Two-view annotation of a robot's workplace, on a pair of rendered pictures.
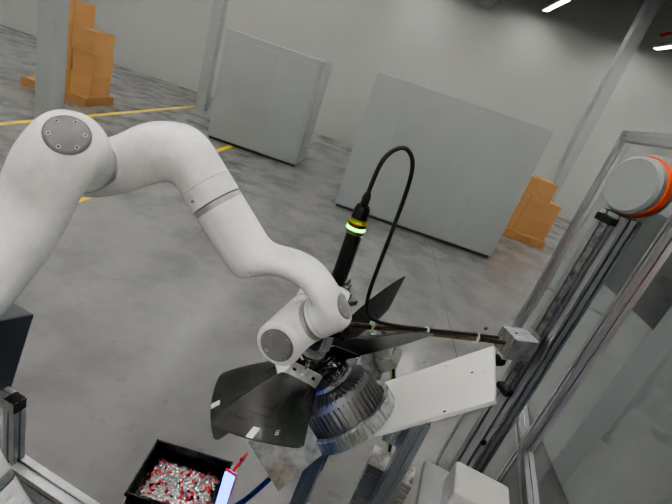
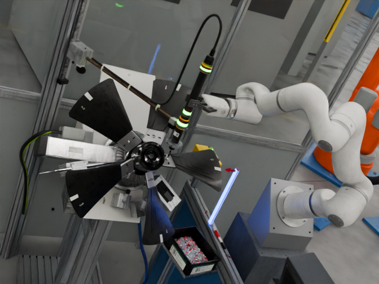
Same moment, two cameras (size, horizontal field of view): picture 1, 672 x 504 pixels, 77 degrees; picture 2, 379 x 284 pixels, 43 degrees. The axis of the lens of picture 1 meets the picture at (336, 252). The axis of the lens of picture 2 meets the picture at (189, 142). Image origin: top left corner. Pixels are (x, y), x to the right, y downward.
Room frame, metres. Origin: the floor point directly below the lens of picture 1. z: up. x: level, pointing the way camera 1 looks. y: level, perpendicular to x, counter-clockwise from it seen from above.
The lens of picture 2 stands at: (2.05, 1.34, 2.18)
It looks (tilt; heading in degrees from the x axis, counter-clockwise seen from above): 26 degrees down; 228
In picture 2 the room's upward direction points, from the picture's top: 24 degrees clockwise
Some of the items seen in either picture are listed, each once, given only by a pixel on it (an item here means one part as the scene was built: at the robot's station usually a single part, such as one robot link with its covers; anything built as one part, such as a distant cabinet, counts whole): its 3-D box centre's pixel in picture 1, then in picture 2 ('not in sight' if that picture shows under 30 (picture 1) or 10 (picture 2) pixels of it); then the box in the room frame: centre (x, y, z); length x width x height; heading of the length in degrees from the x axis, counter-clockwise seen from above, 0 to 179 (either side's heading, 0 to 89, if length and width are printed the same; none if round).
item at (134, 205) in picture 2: not in sight; (139, 208); (0.93, -0.03, 0.91); 0.12 x 0.08 x 0.12; 77
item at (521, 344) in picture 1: (517, 343); (79, 52); (1.14, -0.60, 1.36); 0.10 x 0.07 x 0.08; 112
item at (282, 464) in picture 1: (286, 446); (159, 192); (0.85, -0.04, 0.98); 0.20 x 0.16 x 0.20; 77
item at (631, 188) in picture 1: (638, 187); not in sight; (1.18, -0.69, 1.88); 0.17 x 0.15 x 0.16; 167
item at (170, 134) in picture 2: (321, 335); (175, 132); (0.91, -0.03, 1.31); 0.09 x 0.07 x 0.10; 112
